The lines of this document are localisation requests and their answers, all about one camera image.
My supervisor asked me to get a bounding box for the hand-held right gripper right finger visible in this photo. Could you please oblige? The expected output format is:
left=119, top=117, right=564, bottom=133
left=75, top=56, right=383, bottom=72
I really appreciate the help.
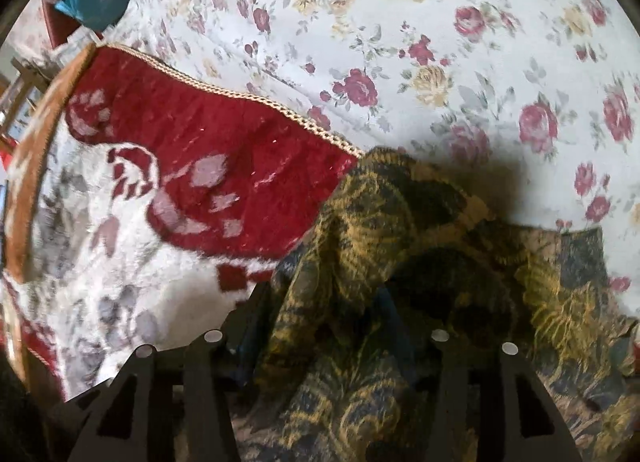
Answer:
left=375, top=287, right=586, bottom=462

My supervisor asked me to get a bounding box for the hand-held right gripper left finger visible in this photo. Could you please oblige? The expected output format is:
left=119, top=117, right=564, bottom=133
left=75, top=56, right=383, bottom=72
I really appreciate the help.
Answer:
left=65, top=284, right=273, bottom=462

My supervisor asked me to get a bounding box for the yellow dark patterned garment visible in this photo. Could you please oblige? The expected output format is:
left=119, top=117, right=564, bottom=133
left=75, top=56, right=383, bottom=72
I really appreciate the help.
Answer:
left=240, top=146, right=640, bottom=462

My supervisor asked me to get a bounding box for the red and white blanket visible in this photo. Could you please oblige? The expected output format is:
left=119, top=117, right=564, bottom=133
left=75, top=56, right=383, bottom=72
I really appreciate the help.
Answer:
left=0, top=42, right=367, bottom=405

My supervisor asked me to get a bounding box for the floral bed sheet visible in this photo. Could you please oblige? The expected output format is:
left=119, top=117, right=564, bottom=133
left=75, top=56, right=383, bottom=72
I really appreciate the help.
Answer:
left=114, top=0, right=640, bottom=327

